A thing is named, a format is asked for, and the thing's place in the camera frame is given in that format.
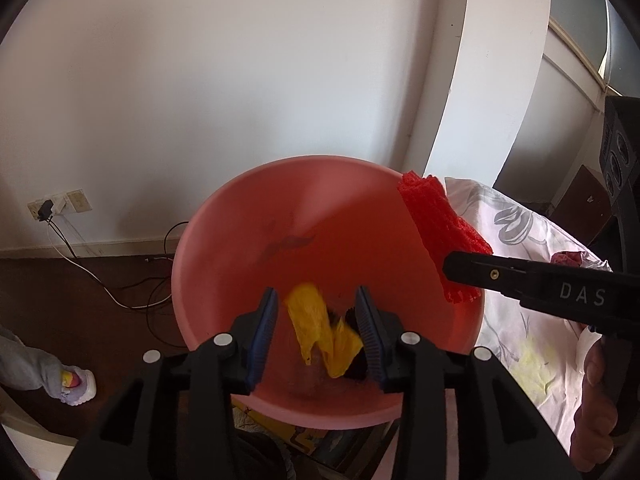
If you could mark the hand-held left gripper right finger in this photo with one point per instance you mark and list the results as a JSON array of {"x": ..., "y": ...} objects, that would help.
[{"x": 370, "y": 340}]

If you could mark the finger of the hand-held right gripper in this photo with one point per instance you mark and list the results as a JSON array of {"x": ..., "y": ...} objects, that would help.
[{"x": 480, "y": 272}]

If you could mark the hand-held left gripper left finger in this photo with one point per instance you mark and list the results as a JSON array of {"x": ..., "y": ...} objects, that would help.
[{"x": 261, "y": 340}]

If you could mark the yellow cloth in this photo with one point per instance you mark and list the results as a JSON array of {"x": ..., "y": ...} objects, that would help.
[{"x": 310, "y": 320}]

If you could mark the red knitted cloth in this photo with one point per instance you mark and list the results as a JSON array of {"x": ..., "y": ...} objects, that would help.
[{"x": 440, "y": 225}]

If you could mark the pink plastic basin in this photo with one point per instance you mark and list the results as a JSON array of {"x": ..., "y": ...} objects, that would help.
[{"x": 310, "y": 220}]

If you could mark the person's right hand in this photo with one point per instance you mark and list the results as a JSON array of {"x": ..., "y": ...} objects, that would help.
[{"x": 595, "y": 390}]

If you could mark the small pink cloth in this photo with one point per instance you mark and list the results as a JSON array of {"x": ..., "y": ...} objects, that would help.
[{"x": 567, "y": 259}]

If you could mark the white floral bedsheet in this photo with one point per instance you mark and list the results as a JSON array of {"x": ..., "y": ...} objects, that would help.
[{"x": 525, "y": 340}]

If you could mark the dark wooden cabinet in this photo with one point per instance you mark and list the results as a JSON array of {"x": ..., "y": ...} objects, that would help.
[{"x": 585, "y": 200}]

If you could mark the black speaker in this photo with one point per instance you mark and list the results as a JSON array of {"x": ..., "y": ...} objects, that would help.
[{"x": 620, "y": 150}]

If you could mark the black charger plug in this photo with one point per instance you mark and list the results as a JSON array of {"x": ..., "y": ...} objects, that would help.
[{"x": 45, "y": 210}]

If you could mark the window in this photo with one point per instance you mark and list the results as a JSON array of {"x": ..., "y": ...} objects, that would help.
[{"x": 614, "y": 45}]

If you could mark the white board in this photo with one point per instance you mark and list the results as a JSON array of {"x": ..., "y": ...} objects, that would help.
[{"x": 20, "y": 435}]

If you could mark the white wall socket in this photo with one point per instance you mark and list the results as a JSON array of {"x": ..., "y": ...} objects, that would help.
[{"x": 70, "y": 201}]

